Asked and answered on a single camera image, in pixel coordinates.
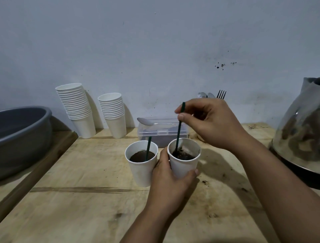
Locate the person's left forearm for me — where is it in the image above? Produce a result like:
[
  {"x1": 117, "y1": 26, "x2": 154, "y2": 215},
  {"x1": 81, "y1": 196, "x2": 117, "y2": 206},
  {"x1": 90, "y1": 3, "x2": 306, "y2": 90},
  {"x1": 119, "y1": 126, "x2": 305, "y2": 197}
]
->
[{"x1": 119, "y1": 207, "x2": 177, "y2": 243}]

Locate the grey plastic basin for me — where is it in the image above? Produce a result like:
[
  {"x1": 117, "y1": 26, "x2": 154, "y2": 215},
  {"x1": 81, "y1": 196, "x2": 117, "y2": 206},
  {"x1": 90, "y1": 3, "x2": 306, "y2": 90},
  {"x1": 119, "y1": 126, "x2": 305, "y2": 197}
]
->
[{"x1": 0, "y1": 106, "x2": 53, "y2": 181}]

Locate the green stir stick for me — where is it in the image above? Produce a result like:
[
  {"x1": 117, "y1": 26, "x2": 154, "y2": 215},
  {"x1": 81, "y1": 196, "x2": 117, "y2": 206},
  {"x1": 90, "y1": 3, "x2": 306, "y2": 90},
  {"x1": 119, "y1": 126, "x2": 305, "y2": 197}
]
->
[
  {"x1": 175, "y1": 102, "x2": 186, "y2": 154},
  {"x1": 145, "y1": 136, "x2": 152, "y2": 161}
]

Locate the clear plastic container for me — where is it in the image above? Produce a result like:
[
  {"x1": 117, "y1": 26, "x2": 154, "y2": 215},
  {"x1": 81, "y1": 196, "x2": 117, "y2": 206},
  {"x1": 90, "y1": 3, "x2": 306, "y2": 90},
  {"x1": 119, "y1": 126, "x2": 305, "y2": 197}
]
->
[{"x1": 137, "y1": 116, "x2": 189, "y2": 148}]

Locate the person's right hand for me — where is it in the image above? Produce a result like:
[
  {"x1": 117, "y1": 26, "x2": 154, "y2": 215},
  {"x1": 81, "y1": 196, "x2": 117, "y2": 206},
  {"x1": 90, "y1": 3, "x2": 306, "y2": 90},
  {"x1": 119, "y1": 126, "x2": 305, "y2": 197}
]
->
[{"x1": 175, "y1": 98, "x2": 248, "y2": 151}]

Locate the person's right forearm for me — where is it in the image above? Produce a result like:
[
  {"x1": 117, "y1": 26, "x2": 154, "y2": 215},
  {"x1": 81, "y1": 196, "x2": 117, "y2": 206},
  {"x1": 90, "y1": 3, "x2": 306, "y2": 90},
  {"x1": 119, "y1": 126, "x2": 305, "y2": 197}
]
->
[{"x1": 231, "y1": 131, "x2": 320, "y2": 243}]

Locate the short stack of paper cups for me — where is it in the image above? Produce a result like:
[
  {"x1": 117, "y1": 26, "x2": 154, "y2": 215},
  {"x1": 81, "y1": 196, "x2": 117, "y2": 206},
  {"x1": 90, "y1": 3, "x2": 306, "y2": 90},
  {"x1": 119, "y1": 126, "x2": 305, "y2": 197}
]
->
[{"x1": 97, "y1": 93, "x2": 127, "y2": 139}]

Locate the person's left hand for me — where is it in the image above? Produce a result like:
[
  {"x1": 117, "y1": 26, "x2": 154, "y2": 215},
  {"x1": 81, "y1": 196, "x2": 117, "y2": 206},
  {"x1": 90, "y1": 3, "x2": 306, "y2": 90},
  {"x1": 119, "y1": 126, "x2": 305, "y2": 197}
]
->
[{"x1": 147, "y1": 147, "x2": 200, "y2": 215}]

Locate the tall stack of paper cups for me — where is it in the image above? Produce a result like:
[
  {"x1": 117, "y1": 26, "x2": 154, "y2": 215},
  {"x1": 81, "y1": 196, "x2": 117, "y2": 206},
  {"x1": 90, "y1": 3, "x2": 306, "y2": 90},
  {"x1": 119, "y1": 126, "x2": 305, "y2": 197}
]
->
[{"x1": 55, "y1": 83, "x2": 97, "y2": 139}]

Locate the dark coffee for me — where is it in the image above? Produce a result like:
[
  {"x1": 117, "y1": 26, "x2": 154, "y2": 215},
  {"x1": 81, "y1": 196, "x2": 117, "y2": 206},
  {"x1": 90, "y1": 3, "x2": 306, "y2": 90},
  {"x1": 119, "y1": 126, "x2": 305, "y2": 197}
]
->
[
  {"x1": 172, "y1": 148, "x2": 196, "y2": 161},
  {"x1": 129, "y1": 150, "x2": 156, "y2": 163}
]

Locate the steel kettle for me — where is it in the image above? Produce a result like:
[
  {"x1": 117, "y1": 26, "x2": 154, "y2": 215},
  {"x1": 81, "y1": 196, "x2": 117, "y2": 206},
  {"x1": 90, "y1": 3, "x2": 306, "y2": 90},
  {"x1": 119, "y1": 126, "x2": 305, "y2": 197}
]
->
[{"x1": 269, "y1": 77, "x2": 320, "y2": 190}]

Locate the white paper cup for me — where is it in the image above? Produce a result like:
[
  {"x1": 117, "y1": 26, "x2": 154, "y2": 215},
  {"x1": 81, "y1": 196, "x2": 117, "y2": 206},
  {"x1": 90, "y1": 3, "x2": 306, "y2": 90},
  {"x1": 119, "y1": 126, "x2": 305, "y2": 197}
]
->
[
  {"x1": 167, "y1": 138, "x2": 202, "y2": 180},
  {"x1": 125, "y1": 140, "x2": 159, "y2": 188}
]

